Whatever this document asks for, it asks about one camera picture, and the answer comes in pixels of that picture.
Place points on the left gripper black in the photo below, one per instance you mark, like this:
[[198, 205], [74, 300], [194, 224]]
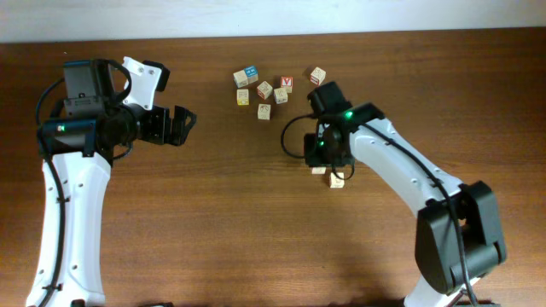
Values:
[[162, 130]]

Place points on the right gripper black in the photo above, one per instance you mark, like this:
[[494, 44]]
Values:
[[312, 157]]

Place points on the wooden block butterfly picture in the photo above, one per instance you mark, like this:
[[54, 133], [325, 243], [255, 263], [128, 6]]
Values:
[[320, 170]]

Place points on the wooden block red side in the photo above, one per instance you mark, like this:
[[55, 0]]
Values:
[[336, 180]]

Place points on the wooden block green side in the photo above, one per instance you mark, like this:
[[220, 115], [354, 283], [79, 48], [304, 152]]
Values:
[[280, 95]]

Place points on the wooden block baseball picture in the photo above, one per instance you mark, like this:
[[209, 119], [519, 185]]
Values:
[[264, 111]]

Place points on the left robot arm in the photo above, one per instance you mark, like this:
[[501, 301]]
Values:
[[108, 106]]

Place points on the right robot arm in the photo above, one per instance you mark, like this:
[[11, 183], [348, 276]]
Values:
[[459, 238]]

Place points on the wooden block yellow side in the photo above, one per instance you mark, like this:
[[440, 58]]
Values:
[[242, 97]]

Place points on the wooden block far right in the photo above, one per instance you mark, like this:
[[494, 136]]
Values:
[[317, 76]]

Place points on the wooden block red V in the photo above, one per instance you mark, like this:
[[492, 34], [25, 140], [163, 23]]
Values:
[[287, 83]]

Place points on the wooden block red edge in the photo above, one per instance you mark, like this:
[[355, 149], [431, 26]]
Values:
[[264, 90]]

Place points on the wooden block blue top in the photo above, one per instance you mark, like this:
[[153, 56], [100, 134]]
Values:
[[251, 73]]

